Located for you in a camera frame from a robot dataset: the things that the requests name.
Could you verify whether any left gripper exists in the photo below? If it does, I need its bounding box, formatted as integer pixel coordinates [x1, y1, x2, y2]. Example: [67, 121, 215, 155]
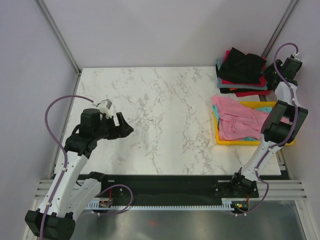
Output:
[93, 112, 134, 141]

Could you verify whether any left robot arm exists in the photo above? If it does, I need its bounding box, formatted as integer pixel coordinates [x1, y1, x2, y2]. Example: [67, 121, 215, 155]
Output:
[24, 108, 134, 240]

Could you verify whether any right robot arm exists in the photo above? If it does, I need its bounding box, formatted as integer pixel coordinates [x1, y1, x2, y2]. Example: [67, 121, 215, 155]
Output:
[227, 55, 308, 198]

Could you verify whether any teal t-shirt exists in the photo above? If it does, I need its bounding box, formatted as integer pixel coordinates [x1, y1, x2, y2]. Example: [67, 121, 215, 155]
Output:
[212, 104, 273, 142]

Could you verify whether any yellow plastic bin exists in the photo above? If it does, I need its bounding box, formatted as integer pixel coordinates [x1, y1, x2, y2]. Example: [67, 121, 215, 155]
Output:
[211, 100, 295, 147]

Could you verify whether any folded dark red t-shirt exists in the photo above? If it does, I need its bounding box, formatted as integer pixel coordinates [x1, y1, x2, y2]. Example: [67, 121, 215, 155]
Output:
[235, 90, 271, 98]

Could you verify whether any folded grey t-shirt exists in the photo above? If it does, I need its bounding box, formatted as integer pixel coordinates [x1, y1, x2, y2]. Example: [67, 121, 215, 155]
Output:
[216, 57, 268, 91]

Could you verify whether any pink t-shirt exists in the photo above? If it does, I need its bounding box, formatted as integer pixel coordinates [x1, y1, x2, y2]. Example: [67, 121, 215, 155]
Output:
[211, 94, 288, 141]

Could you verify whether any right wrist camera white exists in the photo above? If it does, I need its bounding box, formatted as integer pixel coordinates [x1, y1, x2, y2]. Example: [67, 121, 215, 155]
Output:
[290, 52, 301, 61]

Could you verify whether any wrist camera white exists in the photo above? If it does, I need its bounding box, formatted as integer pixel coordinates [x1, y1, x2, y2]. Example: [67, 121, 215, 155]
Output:
[290, 52, 301, 61]
[92, 99, 112, 119]

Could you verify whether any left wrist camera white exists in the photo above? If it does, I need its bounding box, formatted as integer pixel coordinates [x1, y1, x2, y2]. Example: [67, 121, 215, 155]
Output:
[92, 99, 112, 119]

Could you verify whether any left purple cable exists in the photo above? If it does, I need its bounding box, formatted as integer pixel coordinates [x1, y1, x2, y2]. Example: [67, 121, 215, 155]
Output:
[39, 95, 134, 239]

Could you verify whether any right aluminium frame post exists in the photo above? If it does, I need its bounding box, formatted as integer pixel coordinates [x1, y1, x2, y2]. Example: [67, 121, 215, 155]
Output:
[261, 0, 300, 58]

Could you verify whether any aluminium frame post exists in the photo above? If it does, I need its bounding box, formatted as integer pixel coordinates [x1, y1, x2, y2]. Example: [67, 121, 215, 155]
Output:
[34, 0, 82, 76]
[261, 0, 300, 58]

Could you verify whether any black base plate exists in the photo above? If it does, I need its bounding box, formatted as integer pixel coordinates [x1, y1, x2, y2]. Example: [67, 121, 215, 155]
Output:
[78, 172, 259, 207]

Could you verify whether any left aluminium frame post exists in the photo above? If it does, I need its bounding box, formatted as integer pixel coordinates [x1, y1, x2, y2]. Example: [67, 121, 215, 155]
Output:
[34, 0, 82, 76]

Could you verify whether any white cable duct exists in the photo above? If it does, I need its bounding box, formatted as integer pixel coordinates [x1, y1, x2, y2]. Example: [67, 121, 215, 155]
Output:
[84, 199, 234, 211]

